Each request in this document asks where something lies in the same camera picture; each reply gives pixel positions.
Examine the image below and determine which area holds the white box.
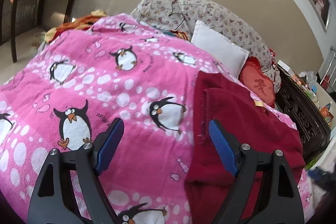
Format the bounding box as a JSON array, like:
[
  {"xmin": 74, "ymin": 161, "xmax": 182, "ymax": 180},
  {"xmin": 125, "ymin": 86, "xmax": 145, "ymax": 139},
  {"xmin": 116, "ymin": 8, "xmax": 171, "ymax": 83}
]
[{"xmin": 277, "ymin": 60, "xmax": 294, "ymax": 72}]

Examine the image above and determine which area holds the clear plastic bag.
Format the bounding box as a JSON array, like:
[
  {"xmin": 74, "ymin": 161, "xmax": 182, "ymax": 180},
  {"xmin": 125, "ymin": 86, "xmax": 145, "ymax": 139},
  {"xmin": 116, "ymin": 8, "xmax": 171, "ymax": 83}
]
[{"xmin": 299, "ymin": 71, "xmax": 318, "ymax": 90}]

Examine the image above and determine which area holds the dark red knit garment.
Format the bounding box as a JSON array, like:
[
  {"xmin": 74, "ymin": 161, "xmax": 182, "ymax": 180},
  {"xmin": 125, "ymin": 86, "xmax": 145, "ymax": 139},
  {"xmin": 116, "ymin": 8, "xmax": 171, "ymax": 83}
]
[{"xmin": 184, "ymin": 70, "xmax": 306, "ymax": 224}]

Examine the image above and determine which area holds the metal rack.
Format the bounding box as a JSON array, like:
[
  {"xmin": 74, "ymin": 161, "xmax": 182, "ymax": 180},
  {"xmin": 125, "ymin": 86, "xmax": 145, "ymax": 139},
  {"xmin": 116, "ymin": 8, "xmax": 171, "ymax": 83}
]
[{"xmin": 319, "ymin": 46, "xmax": 336, "ymax": 93}]

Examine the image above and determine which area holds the red patterned cloth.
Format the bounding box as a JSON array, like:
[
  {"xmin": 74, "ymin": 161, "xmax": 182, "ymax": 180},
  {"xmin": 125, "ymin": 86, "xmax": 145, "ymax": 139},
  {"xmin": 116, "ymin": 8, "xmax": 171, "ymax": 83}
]
[{"xmin": 269, "ymin": 48, "xmax": 279, "ymax": 67}]

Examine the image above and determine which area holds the orange blanket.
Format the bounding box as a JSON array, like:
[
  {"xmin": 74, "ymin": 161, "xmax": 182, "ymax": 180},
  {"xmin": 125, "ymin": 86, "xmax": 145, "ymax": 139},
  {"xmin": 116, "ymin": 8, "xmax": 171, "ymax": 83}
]
[{"xmin": 45, "ymin": 9, "xmax": 108, "ymax": 43}]

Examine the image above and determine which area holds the orange snack packet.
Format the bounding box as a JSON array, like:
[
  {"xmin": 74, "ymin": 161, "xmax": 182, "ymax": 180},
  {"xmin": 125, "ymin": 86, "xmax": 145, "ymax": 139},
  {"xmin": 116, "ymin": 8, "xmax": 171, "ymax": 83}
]
[{"xmin": 320, "ymin": 102, "xmax": 334, "ymax": 119}]

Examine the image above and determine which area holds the red embroidered cushion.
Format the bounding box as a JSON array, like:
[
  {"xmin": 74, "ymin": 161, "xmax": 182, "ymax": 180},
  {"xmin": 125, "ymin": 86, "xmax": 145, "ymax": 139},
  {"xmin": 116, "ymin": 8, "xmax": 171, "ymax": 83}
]
[{"xmin": 238, "ymin": 56, "xmax": 277, "ymax": 109}]

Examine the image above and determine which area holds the pink penguin print blanket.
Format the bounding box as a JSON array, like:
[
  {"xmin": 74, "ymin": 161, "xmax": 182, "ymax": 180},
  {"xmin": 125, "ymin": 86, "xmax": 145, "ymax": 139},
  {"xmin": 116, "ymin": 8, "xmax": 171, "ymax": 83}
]
[{"xmin": 0, "ymin": 13, "xmax": 315, "ymax": 224}]

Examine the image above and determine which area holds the white pillow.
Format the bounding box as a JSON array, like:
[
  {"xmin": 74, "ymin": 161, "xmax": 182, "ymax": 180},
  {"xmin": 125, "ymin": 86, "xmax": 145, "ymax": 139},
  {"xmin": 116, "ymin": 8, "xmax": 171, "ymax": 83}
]
[{"xmin": 190, "ymin": 20, "xmax": 250, "ymax": 76}]

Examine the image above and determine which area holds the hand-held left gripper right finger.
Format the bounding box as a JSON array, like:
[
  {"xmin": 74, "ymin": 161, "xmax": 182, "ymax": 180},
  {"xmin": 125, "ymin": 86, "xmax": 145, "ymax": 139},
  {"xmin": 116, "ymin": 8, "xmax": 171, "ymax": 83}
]
[{"xmin": 208, "ymin": 119, "xmax": 305, "ymax": 224}]

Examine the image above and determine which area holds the black cable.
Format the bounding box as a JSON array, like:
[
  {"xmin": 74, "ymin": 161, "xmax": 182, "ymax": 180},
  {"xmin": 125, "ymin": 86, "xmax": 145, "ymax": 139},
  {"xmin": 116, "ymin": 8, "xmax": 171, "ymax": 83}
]
[{"xmin": 168, "ymin": 0, "xmax": 187, "ymax": 30}]

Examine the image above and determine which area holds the floral quilt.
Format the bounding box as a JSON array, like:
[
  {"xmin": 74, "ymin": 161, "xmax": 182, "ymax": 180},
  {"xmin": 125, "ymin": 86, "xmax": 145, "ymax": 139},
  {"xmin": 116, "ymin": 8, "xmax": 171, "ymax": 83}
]
[{"xmin": 130, "ymin": 0, "xmax": 282, "ymax": 93}]

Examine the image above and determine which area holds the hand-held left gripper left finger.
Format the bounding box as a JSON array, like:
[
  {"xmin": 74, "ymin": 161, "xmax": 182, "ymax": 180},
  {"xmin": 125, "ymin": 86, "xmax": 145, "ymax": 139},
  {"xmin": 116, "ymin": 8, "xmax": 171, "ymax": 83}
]
[{"xmin": 27, "ymin": 118, "xmax": 125, "ymax": 224}]

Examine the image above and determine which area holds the carved dark wooden headboard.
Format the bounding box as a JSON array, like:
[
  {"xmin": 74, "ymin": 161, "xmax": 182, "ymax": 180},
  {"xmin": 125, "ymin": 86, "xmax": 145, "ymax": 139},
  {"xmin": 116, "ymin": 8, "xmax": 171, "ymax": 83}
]
[{"xmin": 274, "ymin": 67, "xmax": 332, "ymax": 159}]

